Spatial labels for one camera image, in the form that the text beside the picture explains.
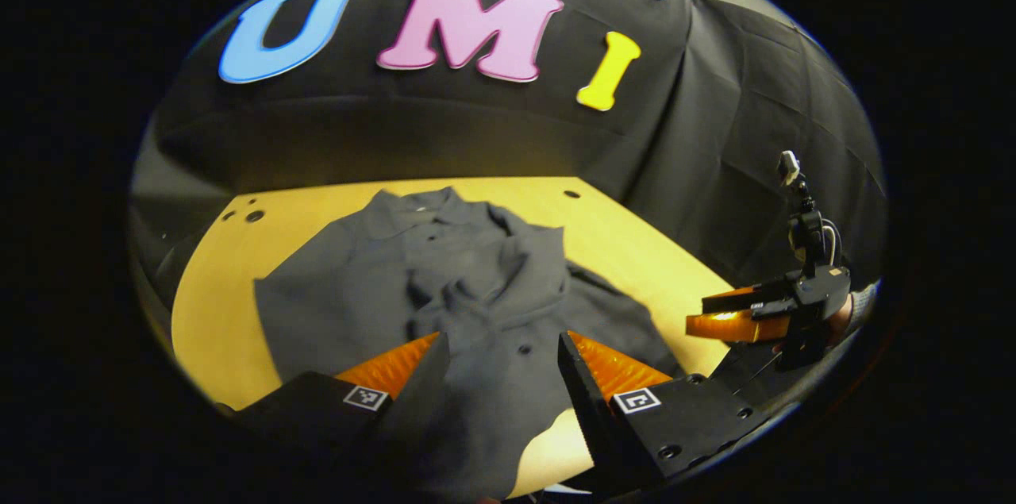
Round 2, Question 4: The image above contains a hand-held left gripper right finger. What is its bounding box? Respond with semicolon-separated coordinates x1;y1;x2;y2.
558;329;795;494

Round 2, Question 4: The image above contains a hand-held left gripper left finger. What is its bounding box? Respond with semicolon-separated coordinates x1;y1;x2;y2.
230;332;452;481

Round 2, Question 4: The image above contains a grey polo shirt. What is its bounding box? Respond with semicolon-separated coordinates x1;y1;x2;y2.
254;187;687;501

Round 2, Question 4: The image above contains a black backdrop cloth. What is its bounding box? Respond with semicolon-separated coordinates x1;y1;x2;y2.
131;0;886;306

